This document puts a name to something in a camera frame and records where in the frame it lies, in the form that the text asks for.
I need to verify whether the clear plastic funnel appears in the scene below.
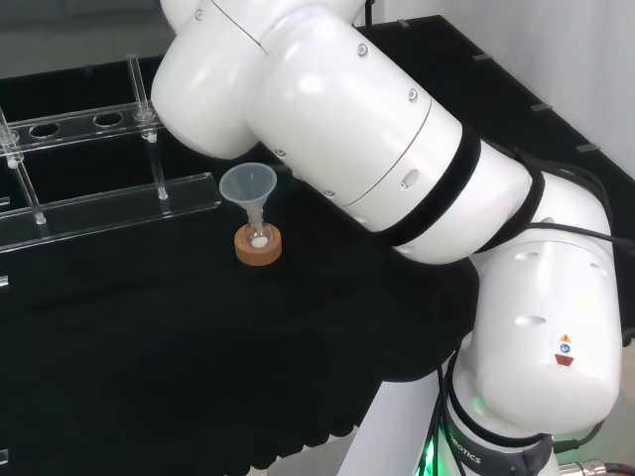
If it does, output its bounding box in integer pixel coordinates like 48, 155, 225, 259
218, 164, 278, 231

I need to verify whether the clear acrylic funnel stand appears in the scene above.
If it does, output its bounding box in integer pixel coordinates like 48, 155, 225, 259
0, 53, 222, 255

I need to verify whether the small round-bottom glass flask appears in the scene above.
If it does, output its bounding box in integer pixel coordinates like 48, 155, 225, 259
245, 217, 274, 250

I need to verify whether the black bench cloth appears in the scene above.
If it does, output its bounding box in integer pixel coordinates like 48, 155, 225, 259
0, 14, 635, 471

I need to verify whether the brown cork ring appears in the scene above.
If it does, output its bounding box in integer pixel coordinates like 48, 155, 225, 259
234, 224, 284, 268

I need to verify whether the black cable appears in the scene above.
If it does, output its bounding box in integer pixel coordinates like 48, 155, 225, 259
515, 153, 635, 247

